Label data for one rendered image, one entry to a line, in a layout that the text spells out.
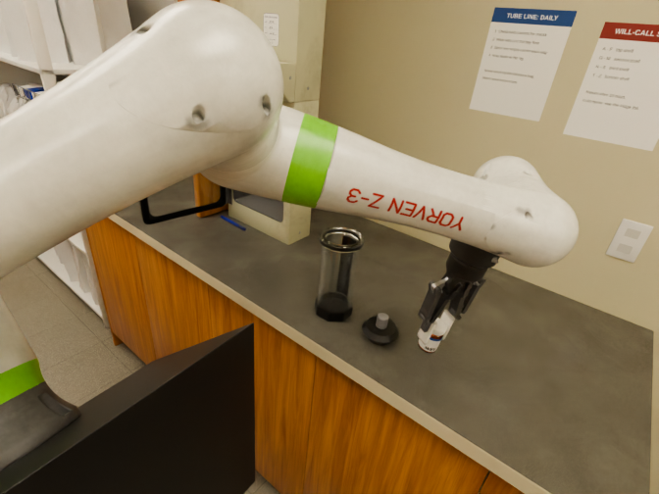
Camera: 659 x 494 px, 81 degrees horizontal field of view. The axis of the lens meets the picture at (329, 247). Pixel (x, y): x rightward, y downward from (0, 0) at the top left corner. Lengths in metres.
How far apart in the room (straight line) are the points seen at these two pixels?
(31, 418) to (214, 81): 0.43
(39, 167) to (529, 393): 0.94
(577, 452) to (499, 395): 0.16
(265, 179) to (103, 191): 0.20
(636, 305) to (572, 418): 0.54
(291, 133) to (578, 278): 1.13
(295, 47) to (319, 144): 0.72
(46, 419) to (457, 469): 0.76
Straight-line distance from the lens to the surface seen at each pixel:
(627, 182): 1.32
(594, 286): 1.42
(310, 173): 0.46
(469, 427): 0.88
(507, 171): 0.67
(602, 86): 1.29
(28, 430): 0.57
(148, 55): 0.33
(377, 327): 0.96
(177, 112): 0.31
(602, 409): 1.07
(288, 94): 1.15
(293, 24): 1.17
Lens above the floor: 1.59
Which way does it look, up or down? 29 degrees down
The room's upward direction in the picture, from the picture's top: 6 degrees clockwise
